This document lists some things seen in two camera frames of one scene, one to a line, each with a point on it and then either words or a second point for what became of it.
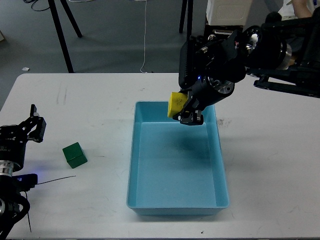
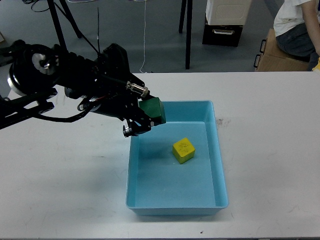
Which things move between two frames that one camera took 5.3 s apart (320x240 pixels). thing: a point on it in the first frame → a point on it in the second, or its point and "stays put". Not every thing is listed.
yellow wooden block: (177, 101) → (183, 150)
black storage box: (220, 32) stays put
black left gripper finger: (34, 120) → (139, 123)
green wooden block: (74, 155) → (154, 108)
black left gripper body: (13, 139) → (122, 105)
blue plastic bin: (175, 169) stays put
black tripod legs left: (59, 29) stays put
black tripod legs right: (189, 17) stays put
